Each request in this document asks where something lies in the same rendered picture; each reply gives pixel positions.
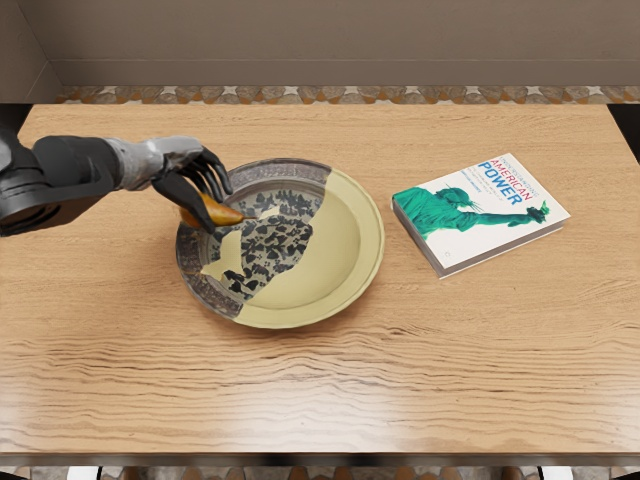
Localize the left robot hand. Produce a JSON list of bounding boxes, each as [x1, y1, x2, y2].
[[103, 135, 235, 235]]

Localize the orange yellow pear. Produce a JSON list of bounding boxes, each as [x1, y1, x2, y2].
[[178, 190, 246, 229]]

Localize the cream plate with dark pattern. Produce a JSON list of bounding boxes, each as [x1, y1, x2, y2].
[[175, 158, 386, 330]]

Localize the white book with green statue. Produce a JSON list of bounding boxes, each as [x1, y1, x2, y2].
[[391, 152, 572, 280]]

